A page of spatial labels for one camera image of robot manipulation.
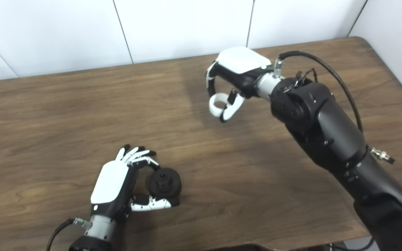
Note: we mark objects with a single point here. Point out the silver elbow connector plug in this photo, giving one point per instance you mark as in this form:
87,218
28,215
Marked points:
382,155

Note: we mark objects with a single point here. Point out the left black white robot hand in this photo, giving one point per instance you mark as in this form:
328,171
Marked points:
112,184

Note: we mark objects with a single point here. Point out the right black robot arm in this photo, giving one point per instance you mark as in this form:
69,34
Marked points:
330,129

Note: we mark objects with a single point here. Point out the round black plastic part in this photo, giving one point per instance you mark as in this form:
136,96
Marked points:
164,184

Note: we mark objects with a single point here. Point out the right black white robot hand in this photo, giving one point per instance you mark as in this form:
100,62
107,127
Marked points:
241,62

